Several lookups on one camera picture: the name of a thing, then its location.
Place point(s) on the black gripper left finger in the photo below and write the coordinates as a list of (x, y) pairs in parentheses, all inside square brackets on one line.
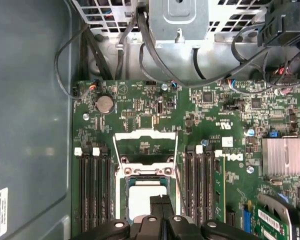
[(150, 230)]

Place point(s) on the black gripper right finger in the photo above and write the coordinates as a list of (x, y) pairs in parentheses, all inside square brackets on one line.
[(180, 230)]

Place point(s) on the silver CPU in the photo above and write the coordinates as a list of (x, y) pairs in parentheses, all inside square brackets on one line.
[(140, 200)]

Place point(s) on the metal socket cover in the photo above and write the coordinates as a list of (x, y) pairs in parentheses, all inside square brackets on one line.
[(130, 135)]

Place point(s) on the CPU socket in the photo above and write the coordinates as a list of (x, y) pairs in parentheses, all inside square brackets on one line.
[(121, 200)]

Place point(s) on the black RAM slot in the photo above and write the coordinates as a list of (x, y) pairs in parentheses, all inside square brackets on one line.
[(200, 190), (81, 192), (210, 190), (190, 190), (99, 192), (108, 192), (90, 192)]

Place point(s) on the green RAM stick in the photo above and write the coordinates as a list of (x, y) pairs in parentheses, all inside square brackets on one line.
[(220, 190)]

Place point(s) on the blue expansion slot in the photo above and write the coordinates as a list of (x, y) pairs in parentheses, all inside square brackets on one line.
[(247, 220)]

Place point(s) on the black graphics card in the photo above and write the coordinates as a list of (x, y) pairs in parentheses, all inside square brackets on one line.
[(277, 220)]

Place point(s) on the green motherboard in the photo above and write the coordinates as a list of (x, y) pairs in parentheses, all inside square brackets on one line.
[(210, 117)]

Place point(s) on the silver chipset heatsink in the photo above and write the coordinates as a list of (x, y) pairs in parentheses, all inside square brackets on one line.
[(283, 156)]

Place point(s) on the round coin battery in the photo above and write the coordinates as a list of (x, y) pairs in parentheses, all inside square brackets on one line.
[(105, 103)]

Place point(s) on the black PC case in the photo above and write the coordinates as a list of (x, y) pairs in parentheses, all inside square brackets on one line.
[(27, 100)]

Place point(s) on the metal drive cage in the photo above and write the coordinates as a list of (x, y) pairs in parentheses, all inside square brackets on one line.
[(180, 22)]

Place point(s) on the black power connector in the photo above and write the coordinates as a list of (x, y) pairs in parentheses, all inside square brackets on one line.
[(285, 22)]

